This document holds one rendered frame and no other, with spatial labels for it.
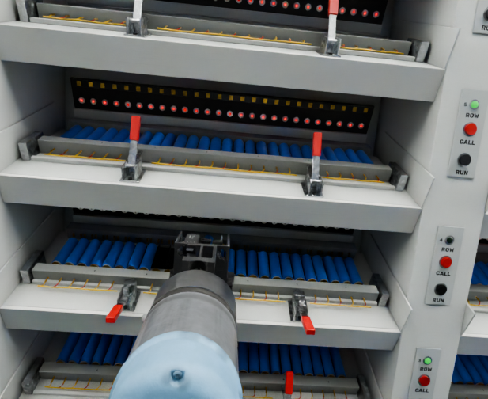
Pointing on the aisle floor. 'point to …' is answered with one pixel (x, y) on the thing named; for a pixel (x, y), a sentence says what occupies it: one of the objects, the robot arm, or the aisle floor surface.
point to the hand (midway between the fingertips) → (205, 258)
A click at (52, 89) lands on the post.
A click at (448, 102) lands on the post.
